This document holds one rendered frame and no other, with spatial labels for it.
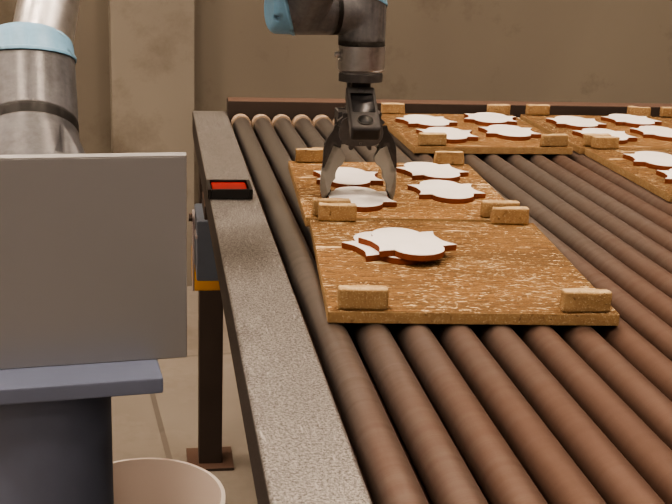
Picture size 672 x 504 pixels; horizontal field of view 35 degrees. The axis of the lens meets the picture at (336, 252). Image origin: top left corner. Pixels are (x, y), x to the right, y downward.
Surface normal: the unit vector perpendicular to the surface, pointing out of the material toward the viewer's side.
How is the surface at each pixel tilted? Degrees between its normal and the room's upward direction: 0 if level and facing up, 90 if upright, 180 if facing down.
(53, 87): 54
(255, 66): 90
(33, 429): 90
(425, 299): 0
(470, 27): 90
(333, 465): 0
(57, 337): 90
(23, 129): 30
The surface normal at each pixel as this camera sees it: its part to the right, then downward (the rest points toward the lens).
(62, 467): 0.48, 0.27
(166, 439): 0.04, -0.95
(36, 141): 0.27, -0.69
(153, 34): 0.27, 0.29
